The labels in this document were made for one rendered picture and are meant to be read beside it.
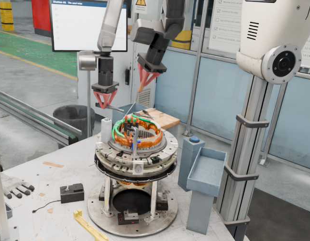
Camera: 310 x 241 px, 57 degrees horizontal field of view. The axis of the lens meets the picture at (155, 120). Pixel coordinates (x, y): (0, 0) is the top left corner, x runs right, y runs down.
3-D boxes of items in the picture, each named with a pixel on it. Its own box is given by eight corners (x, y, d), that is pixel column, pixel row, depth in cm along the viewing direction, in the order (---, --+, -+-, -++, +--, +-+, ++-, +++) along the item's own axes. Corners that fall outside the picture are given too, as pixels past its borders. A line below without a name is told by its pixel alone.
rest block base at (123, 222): (117, 215, 114) (117, 213, 114) (137, 214, 116) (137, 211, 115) (118, 225, 110) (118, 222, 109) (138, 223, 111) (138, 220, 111)
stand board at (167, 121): (124, 120, 142) (124, 115, 141) (150, 112, 156) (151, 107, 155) (153, 134, 130) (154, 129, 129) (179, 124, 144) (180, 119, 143)
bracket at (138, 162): (132, 171, 100) (133, 158, 98) (142, 171, 101) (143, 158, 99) (132, 174, 98) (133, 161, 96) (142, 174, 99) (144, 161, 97)
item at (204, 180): (206, 250, 104) (219, 186, 93) (177, 241, 107) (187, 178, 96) (215, 208, 126) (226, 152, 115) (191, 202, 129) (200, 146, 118)
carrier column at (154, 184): (147, 217, 115) (151, 173, 106) (151, 214, 116) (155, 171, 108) (151, 221, 113) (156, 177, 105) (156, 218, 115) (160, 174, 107)
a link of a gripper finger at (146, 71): (139, 90, 99) (148, 66, 94) (129, 78, 103) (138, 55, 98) (154, 89, 103) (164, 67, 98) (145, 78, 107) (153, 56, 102)
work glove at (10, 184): (-16, 180, 131) (-17, 175, 131) (10, 169, 140) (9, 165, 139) (12, 203, 118) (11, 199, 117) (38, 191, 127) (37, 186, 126)
